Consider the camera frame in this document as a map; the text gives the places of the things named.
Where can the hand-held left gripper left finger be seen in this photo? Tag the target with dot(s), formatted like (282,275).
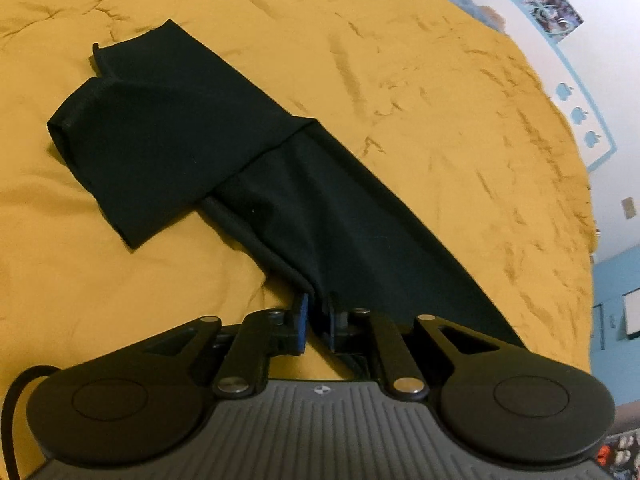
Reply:
(301,321)

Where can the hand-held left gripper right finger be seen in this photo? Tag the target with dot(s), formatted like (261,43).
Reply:
(332,321)

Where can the black pants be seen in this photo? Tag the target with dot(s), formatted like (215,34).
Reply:
(200,150)

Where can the yellow blanket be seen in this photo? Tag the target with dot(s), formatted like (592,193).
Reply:
(425,125)

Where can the blue and white wardrobe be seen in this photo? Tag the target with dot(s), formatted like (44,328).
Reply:
(612,325)

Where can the shoe rack with shoes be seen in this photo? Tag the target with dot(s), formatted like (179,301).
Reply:
(620,452)

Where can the blue-framed panel with apple decals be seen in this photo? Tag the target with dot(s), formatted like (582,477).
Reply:
(580,105)

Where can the blue pillow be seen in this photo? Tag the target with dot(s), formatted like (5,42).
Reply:
(472,5)

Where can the wall switch plate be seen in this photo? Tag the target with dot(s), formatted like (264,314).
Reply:
(626,207)

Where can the wall poster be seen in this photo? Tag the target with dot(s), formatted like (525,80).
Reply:
(545,2)

